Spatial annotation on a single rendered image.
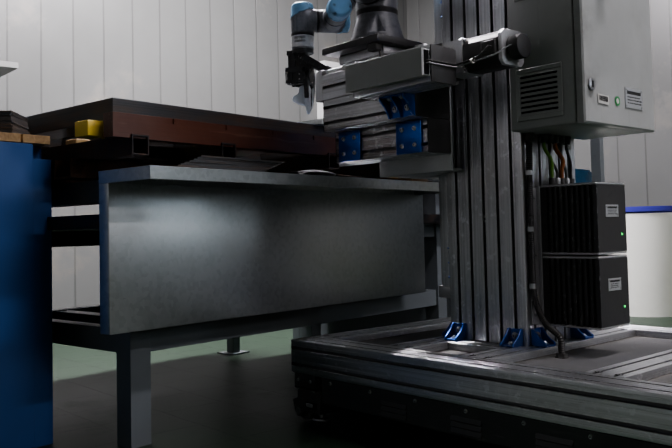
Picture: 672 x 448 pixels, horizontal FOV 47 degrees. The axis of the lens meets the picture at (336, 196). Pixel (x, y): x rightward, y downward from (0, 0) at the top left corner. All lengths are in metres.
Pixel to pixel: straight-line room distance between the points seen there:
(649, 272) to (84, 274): 3.35
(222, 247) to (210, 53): 3.65
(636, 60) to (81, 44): 3.78
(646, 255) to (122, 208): 3.39
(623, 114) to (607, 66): 0.13
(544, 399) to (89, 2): 4.21
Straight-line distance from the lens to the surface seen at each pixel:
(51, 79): 5.04
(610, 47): 1.99
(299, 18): 2.57
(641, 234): 4.67
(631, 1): 2.12
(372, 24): 2.14
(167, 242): 1.95
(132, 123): 1.96
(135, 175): 1.77
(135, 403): 2.05
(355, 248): 2.47
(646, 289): 4.71
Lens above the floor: 0.53
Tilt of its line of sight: 3 degrees up
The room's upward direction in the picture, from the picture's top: 1 degrees counter-clockwise
